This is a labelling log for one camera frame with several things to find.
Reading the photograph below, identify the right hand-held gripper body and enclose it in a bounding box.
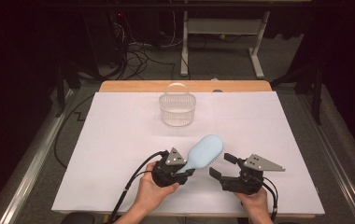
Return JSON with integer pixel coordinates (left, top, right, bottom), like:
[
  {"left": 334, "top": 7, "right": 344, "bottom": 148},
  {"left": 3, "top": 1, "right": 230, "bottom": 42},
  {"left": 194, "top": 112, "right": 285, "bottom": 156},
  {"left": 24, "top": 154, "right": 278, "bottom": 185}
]
[{"left": 220, "top": 153, "right": 286, "bottom": 196}]

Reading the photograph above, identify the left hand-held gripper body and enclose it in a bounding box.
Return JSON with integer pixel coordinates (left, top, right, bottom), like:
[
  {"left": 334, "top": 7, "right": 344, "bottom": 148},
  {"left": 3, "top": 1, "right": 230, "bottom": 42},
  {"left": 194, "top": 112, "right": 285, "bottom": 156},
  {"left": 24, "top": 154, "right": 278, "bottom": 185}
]
[{"left": 151, "top": 147, "right": 188, "bottom": 189}]

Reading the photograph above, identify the light blue hairbrush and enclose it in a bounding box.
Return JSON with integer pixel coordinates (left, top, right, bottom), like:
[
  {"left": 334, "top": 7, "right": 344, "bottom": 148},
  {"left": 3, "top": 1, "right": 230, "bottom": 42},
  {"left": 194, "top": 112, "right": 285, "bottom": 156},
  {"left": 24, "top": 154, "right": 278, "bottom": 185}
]
[{"left": 176, "top": 133, "right": 224, "bottom": 175}]

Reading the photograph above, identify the clear plastic basket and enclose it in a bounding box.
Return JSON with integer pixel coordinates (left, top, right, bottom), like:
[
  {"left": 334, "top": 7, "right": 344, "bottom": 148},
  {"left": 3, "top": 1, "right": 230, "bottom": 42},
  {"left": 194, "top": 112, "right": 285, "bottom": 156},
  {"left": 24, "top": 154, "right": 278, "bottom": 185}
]
[{"left": 158, "top": 82, "right": 197, "bottom": 128}]

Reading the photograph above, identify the person's left hand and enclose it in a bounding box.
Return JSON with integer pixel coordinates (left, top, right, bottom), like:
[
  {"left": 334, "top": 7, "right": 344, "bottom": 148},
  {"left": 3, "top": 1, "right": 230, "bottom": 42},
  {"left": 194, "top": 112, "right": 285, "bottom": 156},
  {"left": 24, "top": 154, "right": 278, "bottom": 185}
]
[{"left": 134, "top": 161, "right": 180, "bottom": 213}]

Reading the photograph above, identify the person's right hand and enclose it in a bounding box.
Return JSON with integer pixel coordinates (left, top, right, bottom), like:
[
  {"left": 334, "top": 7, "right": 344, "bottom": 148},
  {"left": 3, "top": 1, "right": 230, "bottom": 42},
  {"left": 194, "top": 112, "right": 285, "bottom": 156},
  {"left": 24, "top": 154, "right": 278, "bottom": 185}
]
[{"left": 234, "top": 187, "right": 270, "bottom": 218}]

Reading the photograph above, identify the white table cover sheet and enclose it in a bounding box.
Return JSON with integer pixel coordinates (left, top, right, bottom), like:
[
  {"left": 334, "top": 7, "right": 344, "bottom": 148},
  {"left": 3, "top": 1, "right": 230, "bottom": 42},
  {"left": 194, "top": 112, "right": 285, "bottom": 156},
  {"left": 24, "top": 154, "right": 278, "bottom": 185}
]
[{"left": 51, "top": 91, "right": 325, "bottom": 217}]

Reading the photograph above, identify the black stool seat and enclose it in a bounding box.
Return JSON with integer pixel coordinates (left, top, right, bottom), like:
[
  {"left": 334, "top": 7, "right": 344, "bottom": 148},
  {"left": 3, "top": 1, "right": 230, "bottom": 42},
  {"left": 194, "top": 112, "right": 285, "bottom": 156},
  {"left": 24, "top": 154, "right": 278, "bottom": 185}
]
[{"left": 61, "top": 212, "right": 95, "bottom": 224}]

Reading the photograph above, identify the black metal stand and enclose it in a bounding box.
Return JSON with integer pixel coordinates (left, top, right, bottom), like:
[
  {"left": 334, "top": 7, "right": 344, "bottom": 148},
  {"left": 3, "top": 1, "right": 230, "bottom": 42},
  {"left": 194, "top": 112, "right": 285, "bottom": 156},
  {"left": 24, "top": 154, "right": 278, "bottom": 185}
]
[
  {"left": 53, "top": 60, "right": 102, "bottom": 118},
  {"left": 270, "top": 62, "right": 324, "bottom": 125}
]

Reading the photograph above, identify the dark computer tower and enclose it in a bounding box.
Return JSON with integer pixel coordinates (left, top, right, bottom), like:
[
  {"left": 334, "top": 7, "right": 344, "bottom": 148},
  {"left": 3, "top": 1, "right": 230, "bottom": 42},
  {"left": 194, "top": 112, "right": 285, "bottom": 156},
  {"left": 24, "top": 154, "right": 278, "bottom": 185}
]
[{"left": 83, "top": 10, "right": 127, "bottom": 68}]

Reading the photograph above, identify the left hand-held gripper black cable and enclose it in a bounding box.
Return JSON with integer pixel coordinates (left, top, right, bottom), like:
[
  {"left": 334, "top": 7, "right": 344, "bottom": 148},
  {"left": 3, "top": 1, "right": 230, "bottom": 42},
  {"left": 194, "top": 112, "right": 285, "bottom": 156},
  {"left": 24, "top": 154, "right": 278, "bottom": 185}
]
[{"left": 107, "top": 150, "right": 169, "bottom": 224}]

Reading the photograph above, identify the hand-held gripper black cable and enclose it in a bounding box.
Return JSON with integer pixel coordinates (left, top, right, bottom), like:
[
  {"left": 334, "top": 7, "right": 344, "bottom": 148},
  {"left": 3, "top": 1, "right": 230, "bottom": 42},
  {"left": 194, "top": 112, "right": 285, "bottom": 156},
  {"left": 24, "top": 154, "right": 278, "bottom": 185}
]
[
  {"left": 107, "top": 150, "right": 169, "bottom": 224},
  {"left": 261, "top": 176, "right": 279, "bottom": 222}
]

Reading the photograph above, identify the right hand-held gripper black cable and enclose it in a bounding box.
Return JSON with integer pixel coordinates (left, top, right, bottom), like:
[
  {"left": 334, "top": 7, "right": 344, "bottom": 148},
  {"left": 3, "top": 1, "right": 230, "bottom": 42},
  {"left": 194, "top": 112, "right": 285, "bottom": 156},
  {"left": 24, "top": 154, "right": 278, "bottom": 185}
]
[{"left": 261, "top": 176, "right": 279, "bottom": 222}]

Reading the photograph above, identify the aluminium floor rail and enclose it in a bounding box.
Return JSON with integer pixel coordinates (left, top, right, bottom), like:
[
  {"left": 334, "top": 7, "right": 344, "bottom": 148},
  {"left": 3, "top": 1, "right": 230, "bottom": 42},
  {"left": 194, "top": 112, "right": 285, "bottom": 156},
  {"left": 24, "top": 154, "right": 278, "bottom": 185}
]
[
  {"left": 300, "top": 92, "right": 355, "bottom": 224},
  {"left": 0, "top": 90, "right": 74, "bottom": 224}
]

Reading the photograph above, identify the long black floor cable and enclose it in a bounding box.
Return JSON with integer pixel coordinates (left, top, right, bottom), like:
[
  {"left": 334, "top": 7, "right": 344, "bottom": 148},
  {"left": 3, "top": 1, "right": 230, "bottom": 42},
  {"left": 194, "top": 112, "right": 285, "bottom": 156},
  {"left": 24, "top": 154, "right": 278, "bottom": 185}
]
[{"left": 53, "top": 92, "right": 96, "bottom": 169}]

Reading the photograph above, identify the tangle of floor cables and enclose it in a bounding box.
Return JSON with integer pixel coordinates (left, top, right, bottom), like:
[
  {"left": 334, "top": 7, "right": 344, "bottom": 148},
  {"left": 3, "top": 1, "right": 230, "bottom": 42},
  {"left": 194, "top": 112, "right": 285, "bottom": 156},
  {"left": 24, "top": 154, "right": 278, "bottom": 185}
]
[{"left": 113, "top": 12, "right": 192, "bottom": 80}]

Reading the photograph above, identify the white metal desk frame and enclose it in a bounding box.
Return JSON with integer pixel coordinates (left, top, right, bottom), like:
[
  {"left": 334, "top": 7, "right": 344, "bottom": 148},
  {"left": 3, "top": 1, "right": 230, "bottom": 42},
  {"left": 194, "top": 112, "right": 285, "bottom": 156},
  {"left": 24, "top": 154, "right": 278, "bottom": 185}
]
[{"left": 179, "top": 10, "right": 272, "bottom": 80}]

